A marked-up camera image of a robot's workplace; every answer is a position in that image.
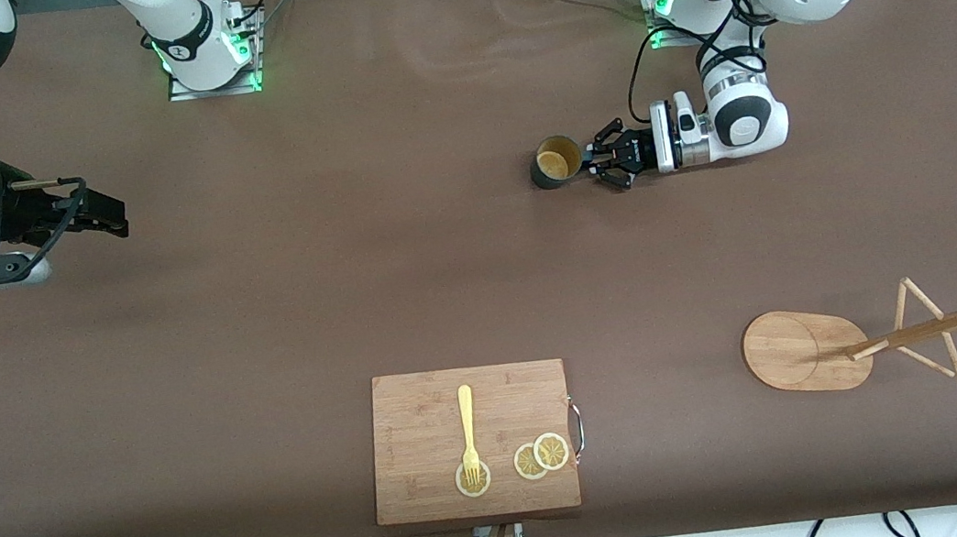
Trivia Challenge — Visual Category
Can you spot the bamboo cutting board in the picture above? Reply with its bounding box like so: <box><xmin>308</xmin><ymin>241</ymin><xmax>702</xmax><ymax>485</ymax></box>
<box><xmin>358</xmin><ymin>352</ymin><xmax>585</xmax><ymax>533</ymax></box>

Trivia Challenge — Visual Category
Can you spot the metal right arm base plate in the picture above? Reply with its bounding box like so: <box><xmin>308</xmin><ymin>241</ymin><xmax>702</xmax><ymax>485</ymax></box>
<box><xmin>157</xmin><ymin>0</ymin><xmax>273</xmax><ymax>104</ymax></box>

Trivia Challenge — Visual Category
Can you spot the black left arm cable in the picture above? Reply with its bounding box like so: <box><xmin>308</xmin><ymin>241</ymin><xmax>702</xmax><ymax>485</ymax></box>
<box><xmin>614</xmin><ymin>0</ymin><xmax>791</xmax><ymax>129</ymax></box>

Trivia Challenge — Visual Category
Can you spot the yellow plastic fork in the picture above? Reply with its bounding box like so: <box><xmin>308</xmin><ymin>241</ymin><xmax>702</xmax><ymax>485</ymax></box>
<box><xmin>453</xmin><ymin>384</ymin><xmax>487</xmax><ymax>489</ymax></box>

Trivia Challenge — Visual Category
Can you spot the wooden mug rack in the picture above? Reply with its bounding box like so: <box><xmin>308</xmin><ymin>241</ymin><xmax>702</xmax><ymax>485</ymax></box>
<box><xmin>735</xmin><ymin>271</ymin><xmax>957</xmax><ymax>416</ymax></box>

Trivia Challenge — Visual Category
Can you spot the teal mug yellow inside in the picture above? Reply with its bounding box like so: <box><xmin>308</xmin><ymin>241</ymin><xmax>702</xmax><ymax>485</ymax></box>
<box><xmin>526</xmin><ymin>133</ymin><xmax>589</xmax><ymax>193</ymax></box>

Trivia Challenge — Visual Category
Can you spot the lemon slice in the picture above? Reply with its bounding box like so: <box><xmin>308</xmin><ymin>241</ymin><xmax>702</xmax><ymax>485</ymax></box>
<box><xmin>511</xmin><ymin>441</ymin><xmax>553</xmax><ymax>484</ymax></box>
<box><xmin>531</xmin><ymin>430</ymin><xmax>572</xmax><ymax>474</ymax></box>
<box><xmin>454</xmin><ymin>458</ymin><xmax>494</xmax><ymax>500</ymax></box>

